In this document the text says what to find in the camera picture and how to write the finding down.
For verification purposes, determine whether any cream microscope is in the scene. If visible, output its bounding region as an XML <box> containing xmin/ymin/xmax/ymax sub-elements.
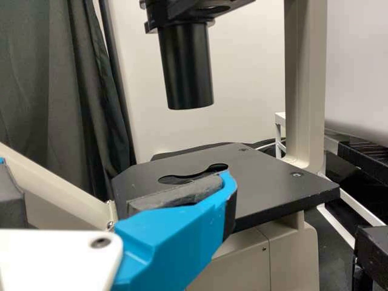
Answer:
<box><xmin>0</xmin><ymin>0</ymin><xmax>341</xmax><ymax>291</ymax></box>

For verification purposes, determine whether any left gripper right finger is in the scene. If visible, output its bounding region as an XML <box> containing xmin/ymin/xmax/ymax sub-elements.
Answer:
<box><xmin>112</xmin><ymin>169</ymin><xmax>239</xmax><ymax>291</ymax></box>

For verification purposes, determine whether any black platform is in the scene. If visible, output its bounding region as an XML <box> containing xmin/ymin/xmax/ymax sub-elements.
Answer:
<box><xmin>353</xmin><ymin>224</ymin><xmax>388</xmax><ymax>287</ymax></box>
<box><xmin>335</xmin><ymin>135</ymin><xmax>388</xmax><ymax>186</ymax></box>

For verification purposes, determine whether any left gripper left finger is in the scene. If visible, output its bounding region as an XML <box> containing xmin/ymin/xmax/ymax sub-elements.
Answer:
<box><xmin>0</xmin><ymin>156</ymin><xmax>26</xmax><ymax>229</ymax></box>

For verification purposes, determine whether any white box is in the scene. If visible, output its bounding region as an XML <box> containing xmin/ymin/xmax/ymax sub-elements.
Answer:
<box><xmin>324</xmin><ymin>0</ymin><xmax>388</xmax><ymax>146</ymax></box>

